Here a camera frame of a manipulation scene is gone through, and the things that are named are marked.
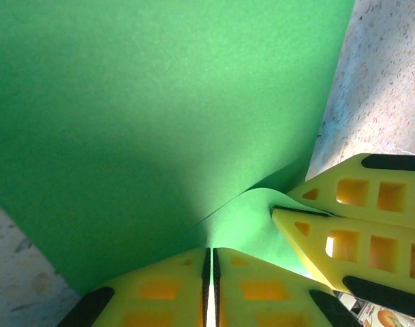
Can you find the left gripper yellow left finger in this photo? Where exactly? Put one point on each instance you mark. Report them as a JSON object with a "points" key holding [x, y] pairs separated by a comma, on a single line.
{"points": [[159, 293]]}

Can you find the green square paper sheet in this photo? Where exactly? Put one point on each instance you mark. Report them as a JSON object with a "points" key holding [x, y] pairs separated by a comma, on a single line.
{"points": [[159, 102]]}

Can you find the white object with orange print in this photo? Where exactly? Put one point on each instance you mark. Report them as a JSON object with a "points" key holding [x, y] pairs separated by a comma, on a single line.
{"points": [[384, 316]]}

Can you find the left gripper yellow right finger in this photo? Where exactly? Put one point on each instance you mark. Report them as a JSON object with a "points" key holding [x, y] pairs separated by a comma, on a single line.
{"points": [[261, 293]]}

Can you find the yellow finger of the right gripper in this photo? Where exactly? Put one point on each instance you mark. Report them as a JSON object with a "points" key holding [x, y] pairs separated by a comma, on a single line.
{"points": [[364, 265], [374, 177]]}

